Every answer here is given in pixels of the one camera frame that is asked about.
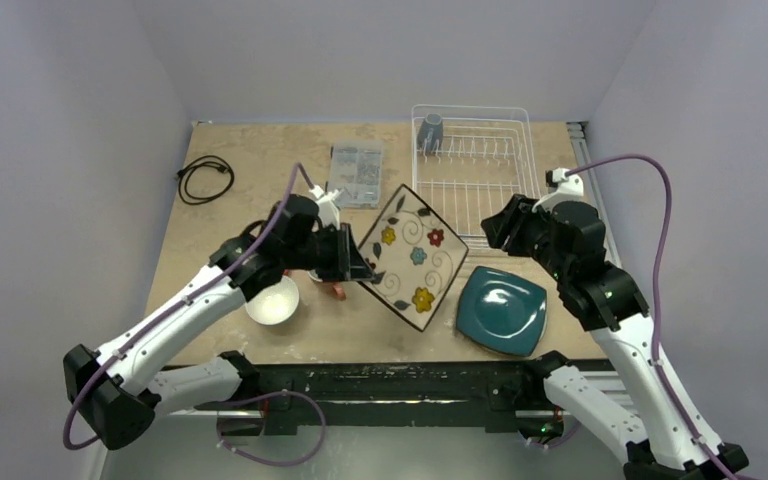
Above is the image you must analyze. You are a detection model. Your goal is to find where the black table edge rail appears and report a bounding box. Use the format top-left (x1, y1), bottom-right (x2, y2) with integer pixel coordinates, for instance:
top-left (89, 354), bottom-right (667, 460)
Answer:
top-left (95, 360), bottom-right (683, 439)

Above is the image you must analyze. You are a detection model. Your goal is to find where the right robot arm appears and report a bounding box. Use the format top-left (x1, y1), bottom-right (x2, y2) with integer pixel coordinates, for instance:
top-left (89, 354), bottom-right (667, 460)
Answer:
top-left (481, 194), bottom-right (749, 479)

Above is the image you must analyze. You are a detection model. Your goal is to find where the white bowl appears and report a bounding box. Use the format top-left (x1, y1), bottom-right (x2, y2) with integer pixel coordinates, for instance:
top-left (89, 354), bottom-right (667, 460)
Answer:
top-left (244, 276), bottom-right (300, 326)

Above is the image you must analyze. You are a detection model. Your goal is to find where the white wire dish rack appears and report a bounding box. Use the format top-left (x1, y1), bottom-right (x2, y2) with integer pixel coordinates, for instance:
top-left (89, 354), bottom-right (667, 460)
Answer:
top-left (411, 104), bottom-right (545, 254)

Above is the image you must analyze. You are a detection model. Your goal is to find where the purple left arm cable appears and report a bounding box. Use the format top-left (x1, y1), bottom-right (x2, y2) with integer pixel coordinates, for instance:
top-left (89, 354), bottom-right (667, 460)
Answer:
top-left (61, 162), bottom-right (327, 468)

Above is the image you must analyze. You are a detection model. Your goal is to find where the square floral plate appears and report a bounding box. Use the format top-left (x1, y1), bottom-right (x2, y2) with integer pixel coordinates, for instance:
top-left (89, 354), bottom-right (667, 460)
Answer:
top-left (359, 184), bottom-right (469, 332)

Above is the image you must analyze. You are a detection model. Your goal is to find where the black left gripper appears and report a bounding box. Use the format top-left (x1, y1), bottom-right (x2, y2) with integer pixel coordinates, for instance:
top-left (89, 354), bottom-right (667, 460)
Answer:
top-left (282, 221), bottom-right (376, 281)

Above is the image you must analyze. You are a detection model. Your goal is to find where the teal square plate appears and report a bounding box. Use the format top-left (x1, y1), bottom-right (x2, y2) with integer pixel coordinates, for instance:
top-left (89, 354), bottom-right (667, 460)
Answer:
top-left (455, 266), bottom-right (547, 357)

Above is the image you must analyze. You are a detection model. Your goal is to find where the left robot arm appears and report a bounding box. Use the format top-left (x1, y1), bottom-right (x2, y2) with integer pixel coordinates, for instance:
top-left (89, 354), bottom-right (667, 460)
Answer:
top-left (63, 187), bottom-right (375, 450)

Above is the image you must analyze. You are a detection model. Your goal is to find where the black coiled cable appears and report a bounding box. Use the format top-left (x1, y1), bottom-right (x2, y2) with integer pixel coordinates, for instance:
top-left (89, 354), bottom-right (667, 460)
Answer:
top-left (175, 154), bottom-right (236, 207)

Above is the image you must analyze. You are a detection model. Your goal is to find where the grey printed mug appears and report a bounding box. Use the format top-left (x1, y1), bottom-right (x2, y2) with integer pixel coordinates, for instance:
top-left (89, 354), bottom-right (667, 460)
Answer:
top-left (416, 113), bottom-right (444, 155)

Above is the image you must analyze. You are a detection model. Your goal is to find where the pink flowered mug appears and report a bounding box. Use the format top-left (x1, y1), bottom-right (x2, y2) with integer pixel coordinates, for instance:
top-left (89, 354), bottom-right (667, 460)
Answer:
top-left (307, 270), bottom-right (347, 301)

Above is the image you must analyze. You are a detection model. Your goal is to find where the clear plastic screw box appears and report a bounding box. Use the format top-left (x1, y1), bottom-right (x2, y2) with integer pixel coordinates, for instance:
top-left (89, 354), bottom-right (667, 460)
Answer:
top-left (326, 139), bottom-right (384, 209)

